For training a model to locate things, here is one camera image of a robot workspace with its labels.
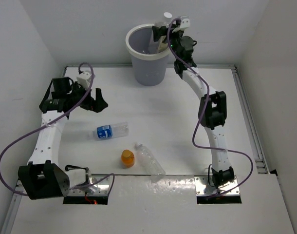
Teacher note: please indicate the clear ribbed unlabelled bottle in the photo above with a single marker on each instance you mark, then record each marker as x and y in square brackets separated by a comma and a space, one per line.
[148, 161]

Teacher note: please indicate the blue label Pocari bottle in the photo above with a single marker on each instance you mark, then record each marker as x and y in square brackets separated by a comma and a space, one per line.
[109, 131]

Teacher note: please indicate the small orange bottle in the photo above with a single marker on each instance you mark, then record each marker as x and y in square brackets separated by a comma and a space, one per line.
[128, 158]

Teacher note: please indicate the metal base plate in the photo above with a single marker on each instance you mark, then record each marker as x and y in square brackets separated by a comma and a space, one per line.
[96, 185]
[204, 188]

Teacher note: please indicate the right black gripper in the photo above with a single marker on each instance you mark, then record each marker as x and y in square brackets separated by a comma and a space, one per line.
[159, 32]

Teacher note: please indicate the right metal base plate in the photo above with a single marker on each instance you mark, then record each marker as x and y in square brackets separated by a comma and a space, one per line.
[204, 188]

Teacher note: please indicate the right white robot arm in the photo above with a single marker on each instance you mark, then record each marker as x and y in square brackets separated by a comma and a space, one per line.
[213, 109]

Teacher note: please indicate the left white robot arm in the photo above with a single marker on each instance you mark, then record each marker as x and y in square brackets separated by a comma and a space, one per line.
[42, 177]

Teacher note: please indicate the grey plastic waste bin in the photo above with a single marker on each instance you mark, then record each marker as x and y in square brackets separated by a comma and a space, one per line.
[149, 69]

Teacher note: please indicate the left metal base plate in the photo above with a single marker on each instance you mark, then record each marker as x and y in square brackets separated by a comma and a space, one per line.
[96, 185]

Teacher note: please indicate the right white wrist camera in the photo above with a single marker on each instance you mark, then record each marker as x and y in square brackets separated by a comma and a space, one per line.
[182, 23]

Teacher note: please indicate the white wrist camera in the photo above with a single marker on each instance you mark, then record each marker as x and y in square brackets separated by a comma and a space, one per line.
[84, 79]
[182, 23]

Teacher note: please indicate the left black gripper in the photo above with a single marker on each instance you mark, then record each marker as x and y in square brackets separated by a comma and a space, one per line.
[96, 105]

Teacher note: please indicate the clear bottle cream label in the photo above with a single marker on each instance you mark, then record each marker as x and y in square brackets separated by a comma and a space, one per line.
[157, 41]

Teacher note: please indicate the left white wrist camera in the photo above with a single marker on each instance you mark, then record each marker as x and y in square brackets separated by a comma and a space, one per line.
[84, 79]

